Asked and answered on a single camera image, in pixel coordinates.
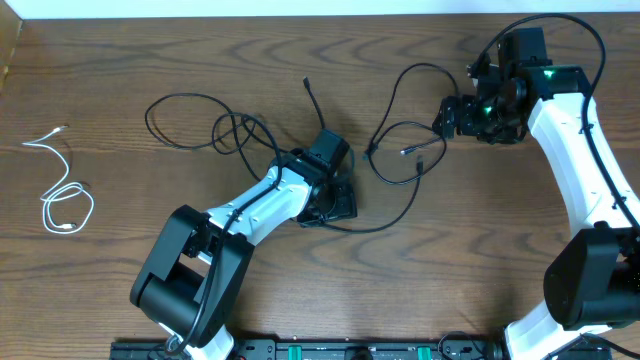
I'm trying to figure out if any black usb cable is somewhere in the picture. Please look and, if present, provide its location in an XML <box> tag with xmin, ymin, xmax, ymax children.
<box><xmin>364</xmin><ymin>62</ymin><xmax>461</xmax><ymax>187</ymax></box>
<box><xmin>143</xmin><ymin>92</ymin><xmax>425</xmax><ymax>235</ymax></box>

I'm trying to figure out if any white usb cable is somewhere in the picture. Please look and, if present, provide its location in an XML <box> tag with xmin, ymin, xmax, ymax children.
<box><xmin>20</xmin><ymin>124</ymin><xmax>96</xmax><ymax>235</ymax></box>

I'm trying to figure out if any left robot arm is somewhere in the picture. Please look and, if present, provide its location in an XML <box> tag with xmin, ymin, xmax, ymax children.
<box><xmin>130</xmin><ymin>130</ymin><xmax>357</xmax><ymax>359</ymax></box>

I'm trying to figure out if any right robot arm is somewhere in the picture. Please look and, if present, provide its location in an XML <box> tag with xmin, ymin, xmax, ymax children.
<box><xmin>433</xmin><ymin>20</ymin><xmax>639</xmax><ymax>359</ymax></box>

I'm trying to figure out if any wooden board at edge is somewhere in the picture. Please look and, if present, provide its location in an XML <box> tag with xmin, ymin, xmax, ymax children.
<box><xmin>0</xmin><ymin>0</ymin><xmax>23</xmax><ymax>88</ymax></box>

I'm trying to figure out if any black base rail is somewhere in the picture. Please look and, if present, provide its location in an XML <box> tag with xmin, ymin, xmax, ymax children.
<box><xmin>108</xmin><ymin>331</ymin><xmax>506</xmax><ymax>360</ymax></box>

